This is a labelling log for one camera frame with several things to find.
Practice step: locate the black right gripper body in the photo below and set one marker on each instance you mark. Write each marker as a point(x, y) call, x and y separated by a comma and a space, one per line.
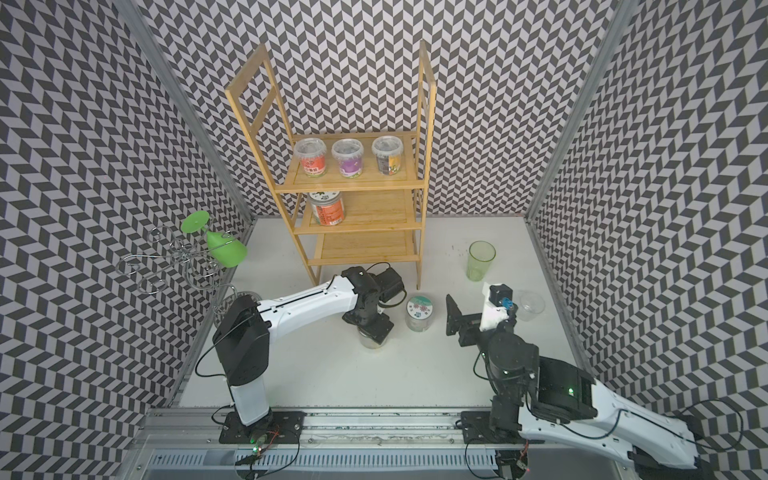
point(471, 335)

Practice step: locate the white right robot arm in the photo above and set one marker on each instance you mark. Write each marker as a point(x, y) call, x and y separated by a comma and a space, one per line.
point(537, 399)

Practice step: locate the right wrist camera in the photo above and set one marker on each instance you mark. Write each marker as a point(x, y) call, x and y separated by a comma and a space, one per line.
point(498, 306)

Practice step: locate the green plastic wine glass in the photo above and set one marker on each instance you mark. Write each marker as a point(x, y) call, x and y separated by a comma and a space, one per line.
point(224, 247)

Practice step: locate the aluminium corner post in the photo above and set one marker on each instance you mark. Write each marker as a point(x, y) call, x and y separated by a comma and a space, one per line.
point(134, 20)
point(608, 46)

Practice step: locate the right aluminium corner post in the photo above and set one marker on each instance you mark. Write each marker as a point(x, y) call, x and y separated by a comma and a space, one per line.
point(608, 46)

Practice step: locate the chrome wire glass rack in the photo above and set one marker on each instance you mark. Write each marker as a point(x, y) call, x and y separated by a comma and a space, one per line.
point(184, 255)

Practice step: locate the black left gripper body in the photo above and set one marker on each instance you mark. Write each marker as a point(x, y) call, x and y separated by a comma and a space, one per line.
point(372, 321)

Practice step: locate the small purple seed jar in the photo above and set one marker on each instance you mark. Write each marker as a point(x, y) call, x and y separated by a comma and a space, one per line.
point(348, 154)

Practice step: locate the red tomato seed container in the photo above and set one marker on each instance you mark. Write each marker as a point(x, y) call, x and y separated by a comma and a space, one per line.
point(311, 155)

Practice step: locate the left aluminium corner post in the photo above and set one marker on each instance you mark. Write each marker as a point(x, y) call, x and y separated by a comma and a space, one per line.
point(134, 20)

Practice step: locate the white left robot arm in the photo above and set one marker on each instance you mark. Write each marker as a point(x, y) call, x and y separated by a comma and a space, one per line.
point(243, 339)

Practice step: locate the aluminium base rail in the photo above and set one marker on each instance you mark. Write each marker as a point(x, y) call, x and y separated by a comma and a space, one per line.
point(206, 440)

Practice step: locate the sunflower seed container yellow label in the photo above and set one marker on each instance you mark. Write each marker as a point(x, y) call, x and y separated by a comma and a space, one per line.
point(372, 342)

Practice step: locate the small clear seed jar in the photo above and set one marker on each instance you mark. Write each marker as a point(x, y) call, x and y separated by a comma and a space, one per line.
point(388, 152)

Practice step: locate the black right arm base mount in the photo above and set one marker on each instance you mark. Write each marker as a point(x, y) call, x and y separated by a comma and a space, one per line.
point(480, 427)

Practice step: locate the carrot seed container red label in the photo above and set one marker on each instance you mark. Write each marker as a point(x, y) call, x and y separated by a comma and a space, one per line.
point(327, 207)

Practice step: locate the wooden three-tier shelf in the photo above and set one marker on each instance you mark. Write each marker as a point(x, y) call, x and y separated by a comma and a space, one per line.
point(385, 216)

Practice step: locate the green translucent plastic cup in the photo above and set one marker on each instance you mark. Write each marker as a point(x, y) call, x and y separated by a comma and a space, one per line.
point(480, 257)

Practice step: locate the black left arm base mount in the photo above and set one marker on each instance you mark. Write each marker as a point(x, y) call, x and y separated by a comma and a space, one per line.
point(264, 427)

